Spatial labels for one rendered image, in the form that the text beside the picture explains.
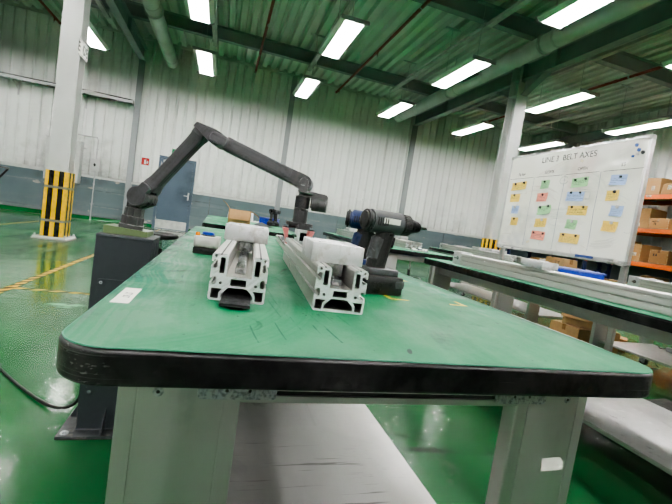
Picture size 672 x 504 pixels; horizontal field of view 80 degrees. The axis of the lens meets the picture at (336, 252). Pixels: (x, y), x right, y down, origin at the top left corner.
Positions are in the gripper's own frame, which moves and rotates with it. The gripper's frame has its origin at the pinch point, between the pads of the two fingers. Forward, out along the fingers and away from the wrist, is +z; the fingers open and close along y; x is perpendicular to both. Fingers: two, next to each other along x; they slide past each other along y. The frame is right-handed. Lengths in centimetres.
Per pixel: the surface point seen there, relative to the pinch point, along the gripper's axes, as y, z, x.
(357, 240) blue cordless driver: 14.9, -6.8, -35.6
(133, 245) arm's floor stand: -61, 9, 7
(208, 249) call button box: -30.8, 3.9, -20.1
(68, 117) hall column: -322, -110, 565
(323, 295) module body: -3, 3, -84
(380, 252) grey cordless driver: 15, -5, -58
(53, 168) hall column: -335, -27, 564
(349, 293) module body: 2, 2, -84
